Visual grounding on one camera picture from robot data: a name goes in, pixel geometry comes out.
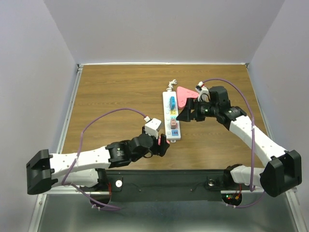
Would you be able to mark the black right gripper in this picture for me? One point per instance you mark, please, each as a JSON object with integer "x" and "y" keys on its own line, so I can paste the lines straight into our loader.
{"x": 191, "y": 104}

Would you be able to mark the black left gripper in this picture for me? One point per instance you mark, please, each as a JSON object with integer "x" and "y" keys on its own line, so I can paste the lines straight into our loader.
{"x": 160, "y": 149}

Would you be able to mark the pink square plug adapter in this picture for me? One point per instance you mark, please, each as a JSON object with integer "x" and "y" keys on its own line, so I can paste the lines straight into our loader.
{"x": 159, "y": 141}

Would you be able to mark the pink triangular power strip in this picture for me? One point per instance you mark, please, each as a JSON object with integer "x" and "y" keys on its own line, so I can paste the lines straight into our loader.
{"x": 182, "y": 94}

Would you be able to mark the white multicolour power strip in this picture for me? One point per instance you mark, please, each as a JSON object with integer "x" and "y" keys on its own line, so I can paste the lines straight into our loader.
{"x": 172, "y": 135}

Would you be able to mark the blue square plug adapter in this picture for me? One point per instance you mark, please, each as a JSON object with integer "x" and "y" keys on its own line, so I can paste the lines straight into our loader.
{"x": 172, "y": 103}

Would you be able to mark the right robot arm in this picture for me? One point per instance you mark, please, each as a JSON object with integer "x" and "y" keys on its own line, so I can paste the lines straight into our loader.
{"x": 282, "y": 169}

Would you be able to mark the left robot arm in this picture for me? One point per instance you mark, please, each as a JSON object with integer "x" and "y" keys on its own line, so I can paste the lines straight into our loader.
{"x": 46, "y": 171}

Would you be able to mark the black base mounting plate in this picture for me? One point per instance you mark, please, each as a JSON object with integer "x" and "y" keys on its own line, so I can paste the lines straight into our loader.
{"x": 169, "y": 185}

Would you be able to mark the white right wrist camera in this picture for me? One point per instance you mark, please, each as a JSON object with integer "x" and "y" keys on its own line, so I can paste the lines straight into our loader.
{"x": 203, "y": 92}

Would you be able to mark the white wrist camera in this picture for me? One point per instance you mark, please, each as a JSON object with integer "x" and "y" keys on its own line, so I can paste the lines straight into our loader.
{"x": 203, "y": 92}
{"x": 153, "y": 127}

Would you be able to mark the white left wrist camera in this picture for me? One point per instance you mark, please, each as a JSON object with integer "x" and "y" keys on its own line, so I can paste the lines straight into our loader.
{"x": 153, "y": 127}

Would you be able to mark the aluminium front rail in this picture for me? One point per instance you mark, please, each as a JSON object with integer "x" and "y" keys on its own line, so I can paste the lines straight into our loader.
{"x": 62, "y": 191}

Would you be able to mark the aluminium left side rail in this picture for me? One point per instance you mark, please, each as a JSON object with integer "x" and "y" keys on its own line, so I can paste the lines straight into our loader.
{"x": 66, "y": 123}

